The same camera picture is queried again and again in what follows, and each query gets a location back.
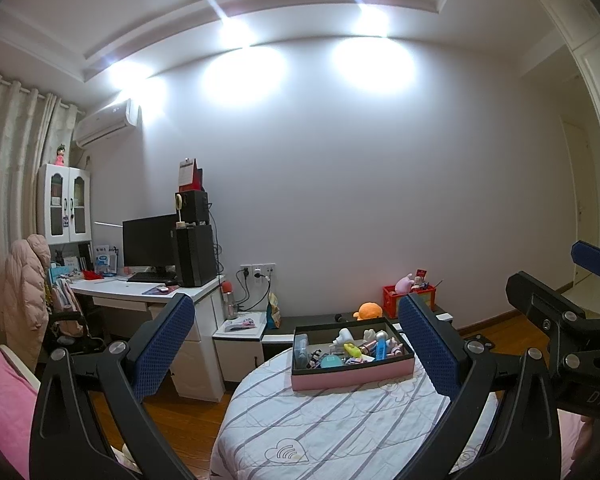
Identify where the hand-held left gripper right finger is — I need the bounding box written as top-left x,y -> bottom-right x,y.
399,292 -> 564,480

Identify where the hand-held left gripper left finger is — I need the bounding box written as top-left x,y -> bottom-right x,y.
29,293 -> 197,480

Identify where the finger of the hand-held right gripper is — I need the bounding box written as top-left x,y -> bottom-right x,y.
506,271 -> 589,351
571,240 -> 600,283

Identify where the pink storage box black rim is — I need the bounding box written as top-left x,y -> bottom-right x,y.
291,317 -> 416,392

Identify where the person's right forearm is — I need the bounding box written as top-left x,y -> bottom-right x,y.
570,407 -> 600,480

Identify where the white desk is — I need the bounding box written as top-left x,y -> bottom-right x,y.
70,272 -> 227,403

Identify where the red toy crate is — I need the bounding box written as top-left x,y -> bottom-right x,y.
383,284 -> 437,318

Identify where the white door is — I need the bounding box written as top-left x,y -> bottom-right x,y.
560,115 -> 593,291

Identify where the white low nightstand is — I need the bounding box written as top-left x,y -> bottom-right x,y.
211,312 -> 268,378

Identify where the orange octopus plush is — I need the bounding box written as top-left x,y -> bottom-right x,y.
352,302 -> 385,322

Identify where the clear bottle red cap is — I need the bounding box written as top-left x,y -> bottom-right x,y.
221,281 -> 237,321

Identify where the black office chair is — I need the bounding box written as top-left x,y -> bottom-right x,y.
42,310 -> 108,361

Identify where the black computer tower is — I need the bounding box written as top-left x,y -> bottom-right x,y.
174,223 -> 217,288

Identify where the blue white box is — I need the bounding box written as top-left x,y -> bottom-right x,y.
94,245 -> 118,277

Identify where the pastel striped garment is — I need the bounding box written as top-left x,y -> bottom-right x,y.
47,277 -> 86,336

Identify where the black computer monitor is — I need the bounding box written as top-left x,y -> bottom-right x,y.
122,214 -> 178,281

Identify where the blue yellow snack bag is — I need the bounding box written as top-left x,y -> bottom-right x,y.
266,292 -> 283,331

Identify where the row of books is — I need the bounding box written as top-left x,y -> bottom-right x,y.
50,255 -> 93,281

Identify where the striped white quilted table cover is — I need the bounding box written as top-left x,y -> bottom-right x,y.
209,345 -> 498,480

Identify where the black white low bench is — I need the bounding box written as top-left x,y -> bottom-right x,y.
262,305 -> 453,361

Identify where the black box speaker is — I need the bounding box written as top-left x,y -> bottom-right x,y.
175,190 -> 211,226

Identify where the pink down jacket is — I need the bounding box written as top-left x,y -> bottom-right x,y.
0,234 -> 53,346

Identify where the pink upholstered seat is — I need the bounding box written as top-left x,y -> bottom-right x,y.
0,325 -> 41,480

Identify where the white glass door cabinet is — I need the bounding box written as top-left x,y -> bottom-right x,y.
36,162 -> 93,281

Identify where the beige curtain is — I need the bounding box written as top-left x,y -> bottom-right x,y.
0,65 -> 78,331

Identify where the white air conditioner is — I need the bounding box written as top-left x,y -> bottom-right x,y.
75,99 -> 140,148

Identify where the black power cable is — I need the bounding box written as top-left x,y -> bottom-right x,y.
235,270 -> 271,313

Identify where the white wall socket strip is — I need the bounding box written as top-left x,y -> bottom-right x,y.
240,262 -> 277,278

